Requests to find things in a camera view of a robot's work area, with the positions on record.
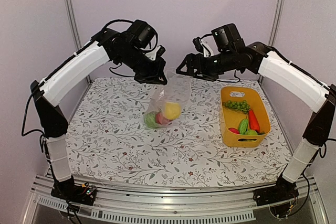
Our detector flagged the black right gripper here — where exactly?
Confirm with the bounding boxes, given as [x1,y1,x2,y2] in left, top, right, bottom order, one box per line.
[175,49,236,82]

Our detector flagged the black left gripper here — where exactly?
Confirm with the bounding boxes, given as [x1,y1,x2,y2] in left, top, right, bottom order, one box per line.
[118,46,169,85]

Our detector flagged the clear zip top bag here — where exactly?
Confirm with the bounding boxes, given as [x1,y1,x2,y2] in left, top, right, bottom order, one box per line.
[145,68,191,129]

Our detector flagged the green guava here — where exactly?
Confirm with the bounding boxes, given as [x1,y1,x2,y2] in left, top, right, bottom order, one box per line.
[245,130,258,135]
[143,111,159,129]

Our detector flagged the yellow lemon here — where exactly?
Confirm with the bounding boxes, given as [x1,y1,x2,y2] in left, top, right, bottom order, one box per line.
[162,102,181,120]

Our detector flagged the red apple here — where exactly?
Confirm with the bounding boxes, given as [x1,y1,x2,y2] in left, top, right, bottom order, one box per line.
[155,112,173,125]

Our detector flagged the yellow plastic basket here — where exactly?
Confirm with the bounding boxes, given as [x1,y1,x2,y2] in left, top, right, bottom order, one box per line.
[220,86,271,147]

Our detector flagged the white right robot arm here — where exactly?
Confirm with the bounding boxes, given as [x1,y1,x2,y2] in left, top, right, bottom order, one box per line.
[181,42,335,201]

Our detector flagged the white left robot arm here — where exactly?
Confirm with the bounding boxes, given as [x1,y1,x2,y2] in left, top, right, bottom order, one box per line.
[29,28,167,200]

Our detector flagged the green grape bunch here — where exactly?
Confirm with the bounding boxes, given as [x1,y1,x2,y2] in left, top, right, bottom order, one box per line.
[222,100,251,113]

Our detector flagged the red tomato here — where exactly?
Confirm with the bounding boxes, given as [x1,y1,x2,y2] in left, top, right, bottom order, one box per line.
[228,127,240,134]

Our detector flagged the orange carrot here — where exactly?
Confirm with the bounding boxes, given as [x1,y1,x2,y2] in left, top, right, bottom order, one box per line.
[248,110,260,132]

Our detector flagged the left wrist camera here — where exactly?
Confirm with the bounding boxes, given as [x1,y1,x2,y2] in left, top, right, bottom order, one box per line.
[127,19,165,61]

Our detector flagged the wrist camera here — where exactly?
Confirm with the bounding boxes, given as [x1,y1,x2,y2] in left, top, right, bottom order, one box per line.
[127,19,165,61]
[193,23,246,58]

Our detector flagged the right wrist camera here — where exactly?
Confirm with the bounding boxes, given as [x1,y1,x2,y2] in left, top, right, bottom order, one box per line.
[193,23,246,58]

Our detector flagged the left aluminium post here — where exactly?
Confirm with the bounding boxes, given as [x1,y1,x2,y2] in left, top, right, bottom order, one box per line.
[64,0,82,50]

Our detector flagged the aluminium post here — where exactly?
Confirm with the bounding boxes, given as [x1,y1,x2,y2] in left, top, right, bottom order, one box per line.
[258,0,289,83]
[64,0,82,50]

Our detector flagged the right aluminium post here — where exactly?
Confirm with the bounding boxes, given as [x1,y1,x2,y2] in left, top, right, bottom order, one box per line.
[258,0,289,83]

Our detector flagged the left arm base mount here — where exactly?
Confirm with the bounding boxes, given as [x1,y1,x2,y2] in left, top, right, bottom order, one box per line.
[51,178,97,206]

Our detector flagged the aluminium front rail frame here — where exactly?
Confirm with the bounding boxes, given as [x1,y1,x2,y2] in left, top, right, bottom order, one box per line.
[22,174,331,223]

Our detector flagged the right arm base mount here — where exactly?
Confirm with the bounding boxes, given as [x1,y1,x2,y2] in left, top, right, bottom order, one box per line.
[253,176,299,218]

